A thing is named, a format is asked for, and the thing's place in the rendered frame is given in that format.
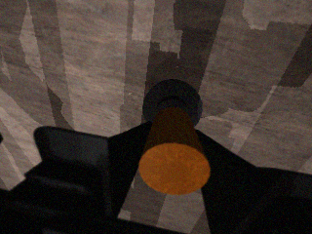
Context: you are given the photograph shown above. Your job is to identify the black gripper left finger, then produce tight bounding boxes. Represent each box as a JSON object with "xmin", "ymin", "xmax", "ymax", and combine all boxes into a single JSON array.
[{"xmin": 33, "ymin": 121, "xmax": 152, "ymax": 218}]

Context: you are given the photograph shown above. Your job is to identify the black round pedestal with silver shaft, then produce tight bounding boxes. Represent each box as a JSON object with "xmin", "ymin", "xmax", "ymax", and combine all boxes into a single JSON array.
[{"xmin": 142, "ymin": 79, "xmax": 203, "ymax": 128}]

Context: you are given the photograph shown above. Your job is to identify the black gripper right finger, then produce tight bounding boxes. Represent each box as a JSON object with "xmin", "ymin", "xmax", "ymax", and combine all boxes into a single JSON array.
[{"xmin": 195, "ymin": 130, "xmax": 312, "ymax": 234}]

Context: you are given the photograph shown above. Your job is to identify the orange knob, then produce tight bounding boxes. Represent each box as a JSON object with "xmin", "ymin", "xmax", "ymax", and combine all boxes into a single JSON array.
[{"xmin": 138, "ymin": 107, "xmax": 211, "ymax": 195}]

